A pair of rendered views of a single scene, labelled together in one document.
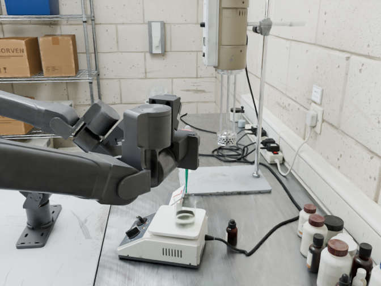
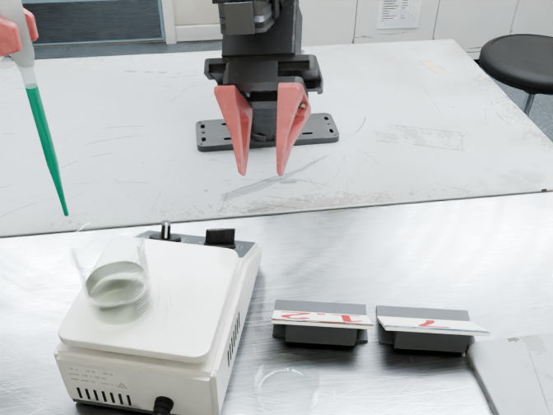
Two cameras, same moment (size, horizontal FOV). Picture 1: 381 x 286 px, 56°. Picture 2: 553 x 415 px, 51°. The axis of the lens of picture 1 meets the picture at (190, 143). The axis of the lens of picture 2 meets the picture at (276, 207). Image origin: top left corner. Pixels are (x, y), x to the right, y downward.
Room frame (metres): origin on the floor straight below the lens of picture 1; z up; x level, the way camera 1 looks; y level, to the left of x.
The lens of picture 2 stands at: (0.83, -0.31, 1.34)
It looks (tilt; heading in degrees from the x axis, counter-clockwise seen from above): 38 degrees down; 87
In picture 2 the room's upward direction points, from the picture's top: 1 degrees clockwise
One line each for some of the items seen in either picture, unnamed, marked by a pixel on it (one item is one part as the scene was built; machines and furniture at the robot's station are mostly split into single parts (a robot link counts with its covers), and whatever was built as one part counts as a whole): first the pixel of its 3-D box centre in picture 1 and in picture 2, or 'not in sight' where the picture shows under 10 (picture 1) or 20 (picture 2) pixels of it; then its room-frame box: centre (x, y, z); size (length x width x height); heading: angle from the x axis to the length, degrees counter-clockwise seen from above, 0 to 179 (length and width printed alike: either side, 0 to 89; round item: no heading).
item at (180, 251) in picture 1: (168, 235); (169, 305); (0.75, 0.06, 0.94); 0.22 x 0.13 x 0.08; 78
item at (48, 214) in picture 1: (38, 213); (267, 109); (0.85, 0.41, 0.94); 0.20 x 0.07 x 0.08; 6
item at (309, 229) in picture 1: (314, 235); not in sight; (0.73, -0.30, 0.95); 0.06 x 0.06 x 0.10
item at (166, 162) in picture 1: (153, 162); not in sight; (0.54, 0.06, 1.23); 0.07 x 0.06 x 0.07; 162
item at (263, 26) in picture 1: (260, 26); not in sight; (1.19, -0.22, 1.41); 0.25 x 0.11 x 0.05; 96
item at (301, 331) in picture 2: not in sight; (321, 313); (0.89, 0.06, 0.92); 0.09 x 0.06 x 0.04; 174
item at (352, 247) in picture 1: (341, 255); not in sight; (0.68, -0.35, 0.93); 0.06 x 0.06 x 0.07
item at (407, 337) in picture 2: (175, 194); (429, 319); (0.99, 0.05, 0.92); 0.09 x 0.06 x 0.04; 174
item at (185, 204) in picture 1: (186, 211); (112, 276); (0.72, 0.01, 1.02); 0.06 x 0.05 x 0.08; 64
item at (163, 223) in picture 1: (178, 221); (155, 292); (0.75, 0.03, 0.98); 0.12 x 0.12 x 0.01; 78
